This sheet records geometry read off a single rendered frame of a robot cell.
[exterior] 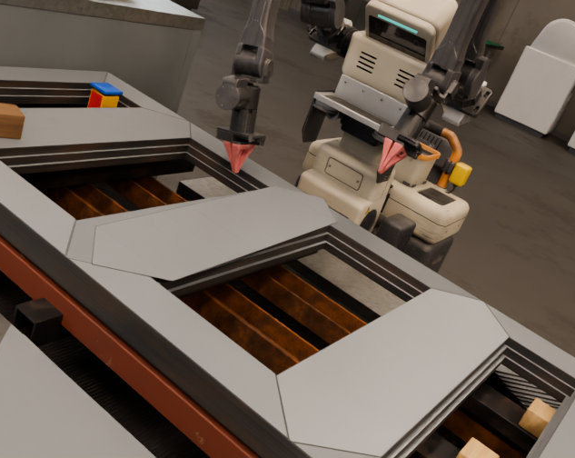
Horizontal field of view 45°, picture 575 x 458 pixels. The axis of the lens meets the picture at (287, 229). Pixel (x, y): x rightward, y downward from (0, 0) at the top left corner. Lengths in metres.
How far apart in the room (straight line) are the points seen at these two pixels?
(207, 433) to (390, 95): 1.21
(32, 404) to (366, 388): 0.46
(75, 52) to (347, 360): 1.27
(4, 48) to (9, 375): 1.10
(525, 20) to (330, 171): 9.42
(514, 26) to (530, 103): 1.52
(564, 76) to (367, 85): 8.37
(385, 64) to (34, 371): 1.29
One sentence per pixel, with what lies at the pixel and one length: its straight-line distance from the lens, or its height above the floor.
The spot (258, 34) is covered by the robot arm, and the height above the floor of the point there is 1.18.
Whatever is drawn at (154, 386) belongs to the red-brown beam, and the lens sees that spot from 1.02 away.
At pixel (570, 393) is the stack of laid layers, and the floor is 0.84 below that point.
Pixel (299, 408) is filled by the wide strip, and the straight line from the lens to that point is 0.95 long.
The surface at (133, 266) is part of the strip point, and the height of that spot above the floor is 0.87.
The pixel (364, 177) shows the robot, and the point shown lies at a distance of 1.98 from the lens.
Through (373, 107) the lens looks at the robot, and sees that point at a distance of 1.93.
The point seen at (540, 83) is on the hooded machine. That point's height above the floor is 0.67.
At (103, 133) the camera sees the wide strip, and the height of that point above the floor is 0.87.
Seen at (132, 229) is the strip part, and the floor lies 0.87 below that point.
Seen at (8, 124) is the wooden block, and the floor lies 0.89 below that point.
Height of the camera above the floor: 1.42
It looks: 23 degrees down
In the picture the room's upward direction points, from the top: 22 degrees clockwise
